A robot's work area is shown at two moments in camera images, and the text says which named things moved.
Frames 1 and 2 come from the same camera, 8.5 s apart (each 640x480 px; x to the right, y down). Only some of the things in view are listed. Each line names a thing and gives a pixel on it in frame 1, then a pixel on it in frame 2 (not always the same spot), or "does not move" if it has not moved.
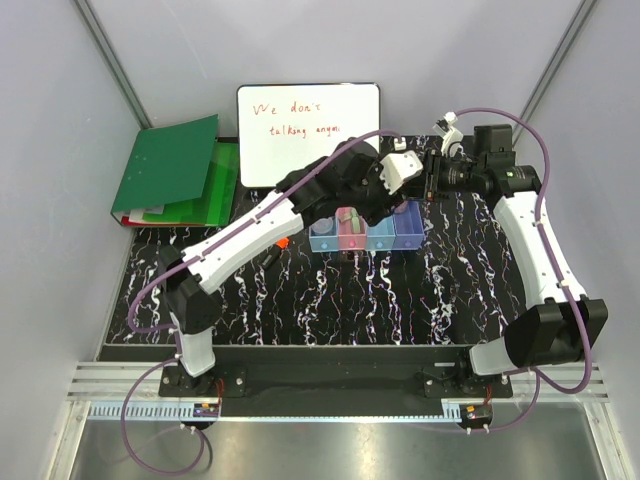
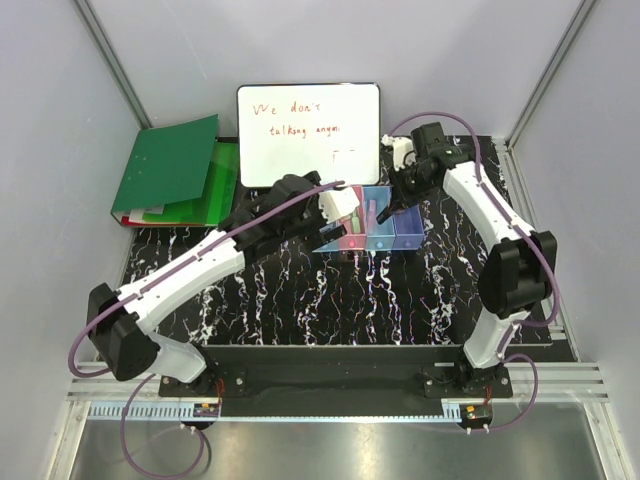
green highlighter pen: x=355 y=221 does not move
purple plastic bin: x=408 y=229 does not move
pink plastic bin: x=347 y=239 does not move
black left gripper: x=385 y=203 → x=311 y=237
